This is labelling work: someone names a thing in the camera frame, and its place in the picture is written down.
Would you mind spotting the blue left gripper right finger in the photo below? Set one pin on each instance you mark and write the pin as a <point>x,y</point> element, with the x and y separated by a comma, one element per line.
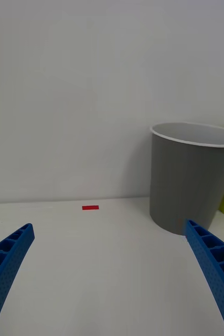
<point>216,267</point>

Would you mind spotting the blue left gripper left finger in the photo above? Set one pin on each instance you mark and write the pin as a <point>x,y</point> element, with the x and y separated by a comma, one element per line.
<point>9,262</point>

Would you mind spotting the grey plastic waste bin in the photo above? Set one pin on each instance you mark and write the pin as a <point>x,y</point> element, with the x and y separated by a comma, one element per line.
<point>185,181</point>

